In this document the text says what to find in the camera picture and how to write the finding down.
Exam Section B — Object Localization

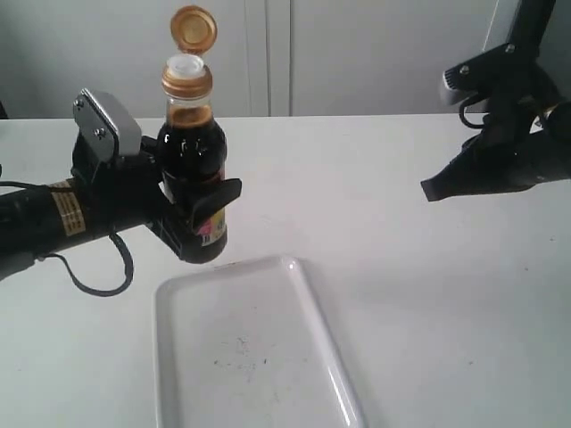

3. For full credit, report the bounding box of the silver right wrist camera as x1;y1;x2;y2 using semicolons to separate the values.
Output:
439;43;539;105

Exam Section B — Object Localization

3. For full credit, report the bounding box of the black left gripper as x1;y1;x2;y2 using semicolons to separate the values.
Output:
71;135;243;261

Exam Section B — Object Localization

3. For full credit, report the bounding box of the dark vertical post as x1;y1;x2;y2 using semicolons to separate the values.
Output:
504;0;556;62

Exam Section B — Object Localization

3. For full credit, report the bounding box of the white rectangular tray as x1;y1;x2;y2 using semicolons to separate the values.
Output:
153;256;366;427

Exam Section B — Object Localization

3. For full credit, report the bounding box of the white cabinet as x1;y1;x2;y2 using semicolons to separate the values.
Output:
1;1;517;119

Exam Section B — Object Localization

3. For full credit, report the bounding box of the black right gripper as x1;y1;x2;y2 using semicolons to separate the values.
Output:
420;66;570;202

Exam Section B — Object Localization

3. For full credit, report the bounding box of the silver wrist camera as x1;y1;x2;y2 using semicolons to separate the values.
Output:
73;88;142;162
439;43;539;105

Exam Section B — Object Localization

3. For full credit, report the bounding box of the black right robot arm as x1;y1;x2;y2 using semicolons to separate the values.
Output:
421;64;570;202

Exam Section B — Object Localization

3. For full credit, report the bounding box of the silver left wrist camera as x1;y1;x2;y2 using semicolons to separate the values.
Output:
73;88;142;162

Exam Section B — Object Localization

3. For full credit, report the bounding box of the dark soy sauce bottle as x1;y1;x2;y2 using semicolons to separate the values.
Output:
158;5;228;264

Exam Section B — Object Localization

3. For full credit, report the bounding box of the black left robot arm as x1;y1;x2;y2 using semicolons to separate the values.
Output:
1;136;242;277

